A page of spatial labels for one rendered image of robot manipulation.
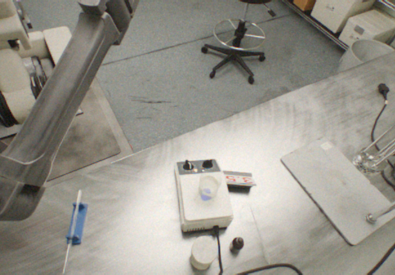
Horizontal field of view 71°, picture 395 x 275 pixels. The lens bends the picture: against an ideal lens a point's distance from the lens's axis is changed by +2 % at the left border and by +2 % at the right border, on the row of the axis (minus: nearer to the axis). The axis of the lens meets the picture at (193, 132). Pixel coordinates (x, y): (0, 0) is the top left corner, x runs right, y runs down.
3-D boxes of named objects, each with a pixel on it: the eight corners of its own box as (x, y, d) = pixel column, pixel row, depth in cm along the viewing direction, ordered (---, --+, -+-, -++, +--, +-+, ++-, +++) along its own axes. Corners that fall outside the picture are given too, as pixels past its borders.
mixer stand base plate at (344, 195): (278, 159, 88) (279, 157, 87) (323, 137, 95) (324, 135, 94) (351, 247, 73) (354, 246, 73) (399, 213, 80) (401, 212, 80)
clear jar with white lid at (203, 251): (195, 240, 71) (199, 230, 65) (217, 252, 70) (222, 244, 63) (184, 262, 68) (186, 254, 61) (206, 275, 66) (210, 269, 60)
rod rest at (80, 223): (75, 204, 74) (71, 199, 71) (88, 204, 74) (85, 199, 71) (66, 244, 68) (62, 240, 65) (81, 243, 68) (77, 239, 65)
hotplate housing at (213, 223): (173, 166, 83) (173, 152, 77) (215, 162, 85) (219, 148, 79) (182, 242, 70) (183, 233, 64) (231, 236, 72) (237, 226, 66)
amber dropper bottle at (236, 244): (243, 247, 71) (250, 239, 65) (235, 255, 70) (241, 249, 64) (234, 238, 72) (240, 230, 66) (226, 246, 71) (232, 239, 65)
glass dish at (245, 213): (239, 223, 74) (241, 221, 73) (237, 204, 78) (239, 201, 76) (259, 224, 75) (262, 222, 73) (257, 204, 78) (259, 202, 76)
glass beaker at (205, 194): (210, 206, 68) (215, 193, 61) (192, 194, 69) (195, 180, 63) (222, 188, 71) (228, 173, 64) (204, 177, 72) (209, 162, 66)
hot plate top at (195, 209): (179, 177, 72) (179, 175, 72) (222, 172, 74) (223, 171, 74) (184, 222, 66) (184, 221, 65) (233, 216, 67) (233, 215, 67)
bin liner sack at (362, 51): (312, 90, 218) (339, 45, 184) (341, 77, 229) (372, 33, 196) (343, 119, 201) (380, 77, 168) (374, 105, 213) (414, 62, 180)
